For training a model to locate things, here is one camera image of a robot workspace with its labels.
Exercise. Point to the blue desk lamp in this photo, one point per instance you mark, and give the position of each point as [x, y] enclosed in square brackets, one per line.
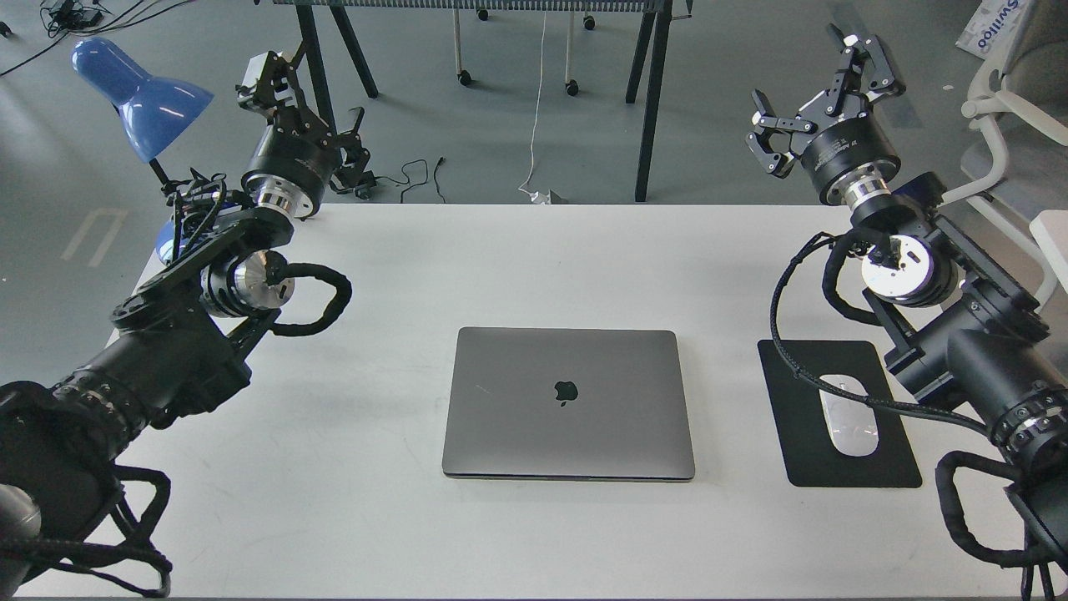
[154, 110]

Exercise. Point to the black mouse pad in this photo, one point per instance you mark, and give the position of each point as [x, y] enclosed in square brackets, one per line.
[810, 457]

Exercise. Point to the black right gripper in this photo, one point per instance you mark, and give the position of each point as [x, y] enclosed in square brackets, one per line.
[834, 132]

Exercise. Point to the white office chair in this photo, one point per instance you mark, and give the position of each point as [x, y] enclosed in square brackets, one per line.
[1025, 82]

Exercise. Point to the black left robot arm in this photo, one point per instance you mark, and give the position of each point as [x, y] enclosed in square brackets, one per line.
[183, 341]

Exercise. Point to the white cardboard box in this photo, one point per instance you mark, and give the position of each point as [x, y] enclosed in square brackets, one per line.
[994, 26]

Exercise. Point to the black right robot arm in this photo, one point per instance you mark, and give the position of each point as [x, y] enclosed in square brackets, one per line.
[964, 331]

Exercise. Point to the grey laptop computer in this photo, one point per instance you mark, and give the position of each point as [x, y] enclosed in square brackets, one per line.
[541, 403]

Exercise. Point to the white computer mouse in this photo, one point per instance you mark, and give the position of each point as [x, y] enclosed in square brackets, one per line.
[851, 425]

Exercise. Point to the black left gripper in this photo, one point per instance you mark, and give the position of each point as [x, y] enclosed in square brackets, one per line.
[297, 155]

